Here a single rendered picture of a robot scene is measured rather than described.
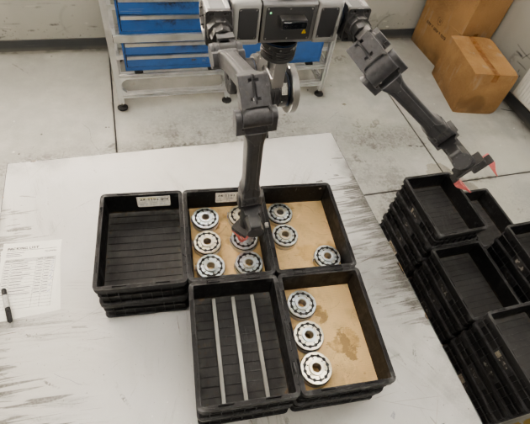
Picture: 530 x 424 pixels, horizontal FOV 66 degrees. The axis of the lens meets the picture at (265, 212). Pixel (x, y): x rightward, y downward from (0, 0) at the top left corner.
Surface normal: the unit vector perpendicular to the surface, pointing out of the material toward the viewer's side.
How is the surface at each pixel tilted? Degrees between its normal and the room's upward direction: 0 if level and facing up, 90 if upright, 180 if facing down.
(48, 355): 0
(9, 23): 90
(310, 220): 0
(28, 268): 0
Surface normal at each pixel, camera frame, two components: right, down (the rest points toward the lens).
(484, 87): 0.06, 0.78
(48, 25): 0.26, 0.79
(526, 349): 0.11, -0.61
